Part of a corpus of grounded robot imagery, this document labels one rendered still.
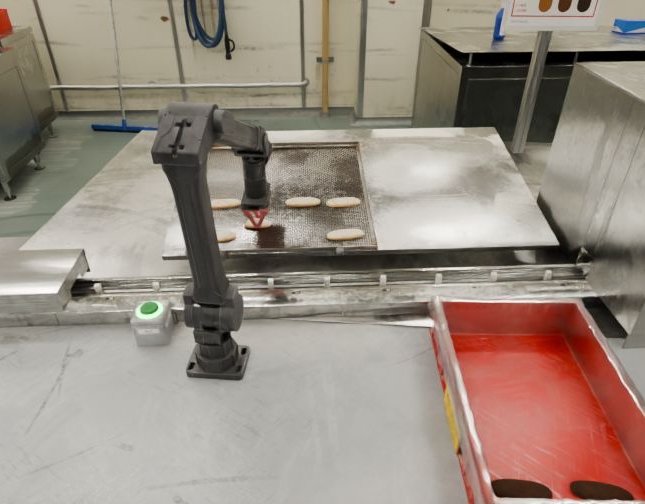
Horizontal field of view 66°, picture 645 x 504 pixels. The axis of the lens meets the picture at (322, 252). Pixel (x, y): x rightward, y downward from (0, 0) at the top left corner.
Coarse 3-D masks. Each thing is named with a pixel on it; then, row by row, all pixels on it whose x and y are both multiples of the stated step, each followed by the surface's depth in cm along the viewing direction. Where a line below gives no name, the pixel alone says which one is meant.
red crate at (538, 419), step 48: (432, 336) 111; (480, 336) 113; (528, 336) 113; (480, 384) 102; (528, 384) 102; (576, 384) 102; (480, 432) 92; (528, 432) 92; (576, 432) 92; (576, 480) 85; (624, 480) 85
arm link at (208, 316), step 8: (200, 304) 98; (208, 304) 98; (216, 304) 98; (192, 312) 98; (200, 312) 98; (208, 312) 97; (216, 312) 97; (200, 320) 98; (208, 320) 98; (216, 320) 97; (200, 328) 99; (208, 328) 100; (216, 328) 99; (200, 336) 99; (208, 336) 99; (216, 336) 99; (224, 336) 102
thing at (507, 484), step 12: (504, 480) 84; (516, 480) 84; (528, 480) 84; (504, 492) 82; (516, 492) 82; (528, 492) 82; (540, 492) 82; (576, 492) 82; (588, 492) 82; (600, 492) 82; (612, 492) 82; (624, 492) 82
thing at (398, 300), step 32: (384, 288) 121; (416, 288) 121; (448, 288) 121; (480, 288) 121; (512, 288) 121; (544, 288) 121; (576, 288) 121; (0, 320) 114; (32, 320) 115; (64, 320) 115; (96, 320) 116; (128, 320) 116
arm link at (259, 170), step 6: (246, 162) 122; (252, 162) 122; (258, 162) 122; (264, 162) 124; (246, 168) 123; (252, 168) 122; (258, 168) 123; (264, 168) 124; (246, 174) 124; (252, 174) 123; (258, 174) 124; (264, 174) 125; (252, 180) 124
